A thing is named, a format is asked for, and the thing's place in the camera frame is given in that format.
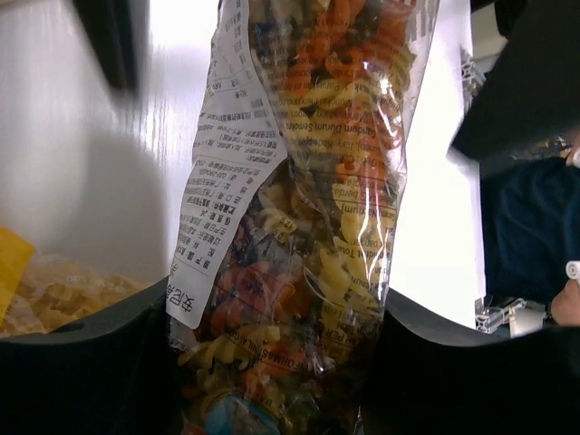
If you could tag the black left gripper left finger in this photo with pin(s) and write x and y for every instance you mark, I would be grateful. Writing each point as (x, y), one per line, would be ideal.
(109, 373)

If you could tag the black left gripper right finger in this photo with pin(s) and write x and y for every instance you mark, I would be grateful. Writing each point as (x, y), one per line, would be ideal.
(432, 376)

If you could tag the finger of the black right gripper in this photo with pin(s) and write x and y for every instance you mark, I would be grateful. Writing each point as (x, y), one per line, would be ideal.
(118, 32)

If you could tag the fusilli bag with dark label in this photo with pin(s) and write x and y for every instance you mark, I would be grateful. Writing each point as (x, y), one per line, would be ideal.
(279, 280)

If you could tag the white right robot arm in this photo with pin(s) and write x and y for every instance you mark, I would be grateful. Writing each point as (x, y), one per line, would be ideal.
(531, 93)

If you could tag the yellow fusilli pasta bag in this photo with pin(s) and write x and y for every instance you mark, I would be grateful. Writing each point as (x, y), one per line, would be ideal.
(40, 293)

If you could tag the person in dark clothing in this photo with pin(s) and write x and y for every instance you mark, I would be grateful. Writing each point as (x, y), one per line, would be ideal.
(530, 221)

